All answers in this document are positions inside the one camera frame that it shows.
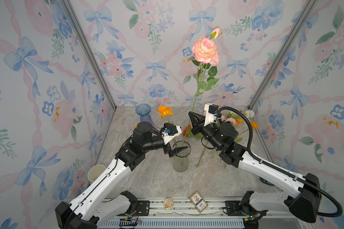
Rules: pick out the corner aluminium post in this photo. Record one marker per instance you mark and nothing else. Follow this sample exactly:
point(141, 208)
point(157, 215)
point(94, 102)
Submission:
point(70, 13)
point(286, 46)

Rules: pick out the cream white cup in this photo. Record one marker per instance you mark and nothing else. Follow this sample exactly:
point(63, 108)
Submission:
point(95, 172)

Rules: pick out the blue purple glass vase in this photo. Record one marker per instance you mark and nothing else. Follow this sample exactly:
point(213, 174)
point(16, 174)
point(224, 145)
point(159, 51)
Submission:
point(144, 112)

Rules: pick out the white flower stem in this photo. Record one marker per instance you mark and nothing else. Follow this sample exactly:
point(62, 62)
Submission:
point(241, 124)

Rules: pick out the pink rose stem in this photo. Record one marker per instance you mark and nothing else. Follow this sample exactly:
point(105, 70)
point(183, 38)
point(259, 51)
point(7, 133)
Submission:
point(206, 58)

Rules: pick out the yellow poppy flower stem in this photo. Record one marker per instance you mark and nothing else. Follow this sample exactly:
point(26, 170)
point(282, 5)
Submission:
point(166, 112)

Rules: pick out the aluminium rail frame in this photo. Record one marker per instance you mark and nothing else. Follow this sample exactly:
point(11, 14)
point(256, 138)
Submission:
point(185, 216)

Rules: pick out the left corner aluminium post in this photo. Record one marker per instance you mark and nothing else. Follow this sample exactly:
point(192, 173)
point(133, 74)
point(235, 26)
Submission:
point(70, 13)

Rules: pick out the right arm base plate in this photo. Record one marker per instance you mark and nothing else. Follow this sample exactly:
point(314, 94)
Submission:
point(235, 208)

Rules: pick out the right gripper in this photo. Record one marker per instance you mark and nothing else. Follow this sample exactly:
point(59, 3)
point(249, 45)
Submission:
point(198, 124)

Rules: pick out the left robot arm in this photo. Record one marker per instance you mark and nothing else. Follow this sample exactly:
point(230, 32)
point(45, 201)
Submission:
point(88, 210)

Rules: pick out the clear grey glass vase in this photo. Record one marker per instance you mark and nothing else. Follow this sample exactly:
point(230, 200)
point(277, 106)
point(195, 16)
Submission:
point(180, 162)

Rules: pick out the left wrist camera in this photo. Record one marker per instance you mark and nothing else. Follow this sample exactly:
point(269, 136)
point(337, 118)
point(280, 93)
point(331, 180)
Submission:
point(169, 132)

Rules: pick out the round beige coaster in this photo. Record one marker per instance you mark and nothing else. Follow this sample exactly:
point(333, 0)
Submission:
point(168, 203)

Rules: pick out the orange marigold flower stem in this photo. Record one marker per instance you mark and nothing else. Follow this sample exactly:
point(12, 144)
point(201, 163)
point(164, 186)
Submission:
point(187, 133)

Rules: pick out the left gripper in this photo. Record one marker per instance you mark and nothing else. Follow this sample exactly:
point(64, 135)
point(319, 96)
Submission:
point(167, 150)

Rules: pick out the right corner aluminium post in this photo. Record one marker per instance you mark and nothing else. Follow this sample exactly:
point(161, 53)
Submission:
point(286, 46)

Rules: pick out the framed card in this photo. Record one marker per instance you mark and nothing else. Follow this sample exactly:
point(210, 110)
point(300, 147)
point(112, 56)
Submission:
point(198, 201)

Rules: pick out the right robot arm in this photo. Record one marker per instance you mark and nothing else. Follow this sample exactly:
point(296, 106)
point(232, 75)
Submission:
point(300, 195)

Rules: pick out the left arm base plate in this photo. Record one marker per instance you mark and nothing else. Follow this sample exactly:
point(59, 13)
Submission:
point(141, 208)

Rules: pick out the pink carnation stem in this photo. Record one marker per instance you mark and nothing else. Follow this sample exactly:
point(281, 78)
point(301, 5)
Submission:
point(224, 118)

